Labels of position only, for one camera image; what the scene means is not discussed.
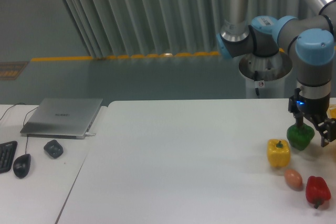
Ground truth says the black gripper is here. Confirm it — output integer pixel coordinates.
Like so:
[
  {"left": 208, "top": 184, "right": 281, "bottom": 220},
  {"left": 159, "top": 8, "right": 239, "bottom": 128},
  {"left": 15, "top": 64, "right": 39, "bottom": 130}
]
[{"left": 288, "top": 88, "right": 335, "bottom": 147}]

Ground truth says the green bell pepper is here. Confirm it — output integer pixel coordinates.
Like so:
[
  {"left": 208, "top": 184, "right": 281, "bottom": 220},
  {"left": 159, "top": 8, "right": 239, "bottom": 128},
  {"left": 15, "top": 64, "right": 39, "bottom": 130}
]
[{"left": 287, "top": 124, "right": 315, "bottom": 151}]

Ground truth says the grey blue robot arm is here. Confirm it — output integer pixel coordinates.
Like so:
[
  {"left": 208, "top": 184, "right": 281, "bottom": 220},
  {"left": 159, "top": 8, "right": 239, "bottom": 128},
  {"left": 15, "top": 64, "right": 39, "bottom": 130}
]
[{"left": 216, "top": 0, "right": 335, "bottom": 151}]

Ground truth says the yellow basket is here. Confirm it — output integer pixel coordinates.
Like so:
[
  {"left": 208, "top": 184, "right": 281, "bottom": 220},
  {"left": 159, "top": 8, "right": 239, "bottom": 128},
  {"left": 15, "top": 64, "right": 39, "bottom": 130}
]
[{"left": 327, "top": 104, "right": 336, "bottom": 119}]

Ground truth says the yellow bell pepper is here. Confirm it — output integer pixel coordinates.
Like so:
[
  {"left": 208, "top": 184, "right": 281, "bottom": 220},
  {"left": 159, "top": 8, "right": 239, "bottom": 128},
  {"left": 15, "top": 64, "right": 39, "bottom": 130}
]
[{"left": 267, "top": 139, "right": 291, "bottom": 168}]

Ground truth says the brown egg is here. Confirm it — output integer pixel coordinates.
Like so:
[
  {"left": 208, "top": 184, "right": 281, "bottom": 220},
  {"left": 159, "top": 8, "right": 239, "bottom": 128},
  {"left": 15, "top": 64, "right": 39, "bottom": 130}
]
[{"left": 284, "top": 169, "right": 303, "bottom": 189}]

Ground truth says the red bell pepper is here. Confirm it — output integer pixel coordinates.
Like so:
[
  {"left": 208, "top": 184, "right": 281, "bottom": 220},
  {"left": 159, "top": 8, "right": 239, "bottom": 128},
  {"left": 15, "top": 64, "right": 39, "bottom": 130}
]
[{"left": 305, "top": 176, "right": 331, "bottom": 209}]

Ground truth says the grey pleated curtain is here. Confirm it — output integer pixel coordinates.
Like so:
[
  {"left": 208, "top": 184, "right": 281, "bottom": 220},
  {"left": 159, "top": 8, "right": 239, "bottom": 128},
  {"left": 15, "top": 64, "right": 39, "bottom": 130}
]
[{"left": 49, "top": 0, "right": 323, "bottom": 59}]

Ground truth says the silver closed laptop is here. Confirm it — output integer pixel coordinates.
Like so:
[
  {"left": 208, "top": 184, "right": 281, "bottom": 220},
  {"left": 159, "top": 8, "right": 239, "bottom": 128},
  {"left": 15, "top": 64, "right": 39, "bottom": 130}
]
[{"left": 20, "top": 98, "right": 103, "bottom": 139}]

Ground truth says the small black device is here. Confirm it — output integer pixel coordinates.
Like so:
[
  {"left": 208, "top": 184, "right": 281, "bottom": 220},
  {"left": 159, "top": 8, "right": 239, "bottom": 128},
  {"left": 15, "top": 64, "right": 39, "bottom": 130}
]
[{"left": 44, "top": 140, "right": 64, "bottom": 159}]

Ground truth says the black computer mouse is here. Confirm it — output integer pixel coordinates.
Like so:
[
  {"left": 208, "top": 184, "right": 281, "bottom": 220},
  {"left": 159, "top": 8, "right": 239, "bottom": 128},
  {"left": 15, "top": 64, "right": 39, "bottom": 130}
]
[{"left": 13, "top": 154, "right": 31, "bottom": 179}]

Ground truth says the black keyboard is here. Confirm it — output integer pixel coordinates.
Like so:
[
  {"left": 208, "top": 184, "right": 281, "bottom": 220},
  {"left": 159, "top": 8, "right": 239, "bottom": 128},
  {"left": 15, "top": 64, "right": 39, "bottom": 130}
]
[{"left": 0, "top": 141, "right": 17, "bottom": 174}]

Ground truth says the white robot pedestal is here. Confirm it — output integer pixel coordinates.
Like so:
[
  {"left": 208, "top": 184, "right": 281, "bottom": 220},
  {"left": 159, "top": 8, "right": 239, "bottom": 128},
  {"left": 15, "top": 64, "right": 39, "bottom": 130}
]
[{"left": 238, "top": 51, "right": 292, "bottom": 99}]

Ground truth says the black pedestal cable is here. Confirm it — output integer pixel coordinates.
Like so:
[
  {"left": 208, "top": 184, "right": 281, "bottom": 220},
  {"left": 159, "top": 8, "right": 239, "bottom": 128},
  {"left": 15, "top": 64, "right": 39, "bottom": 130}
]
[{"left": 254, "top": 70, "right": 260, "bottom": 98}]

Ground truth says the black mouse cable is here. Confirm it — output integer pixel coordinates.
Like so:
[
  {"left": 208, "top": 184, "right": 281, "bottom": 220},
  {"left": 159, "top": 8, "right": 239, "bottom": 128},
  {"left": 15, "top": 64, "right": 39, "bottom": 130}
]
[{"left": 23, "top": 110, "right": 37, "bottom": 155}]

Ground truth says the black laptop cable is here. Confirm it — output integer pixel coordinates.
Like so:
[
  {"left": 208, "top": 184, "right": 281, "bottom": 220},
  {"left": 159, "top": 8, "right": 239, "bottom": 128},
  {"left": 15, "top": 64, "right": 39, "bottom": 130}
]
[{"left": 0, "top": 102, "right": 26, "bottom": 121}]

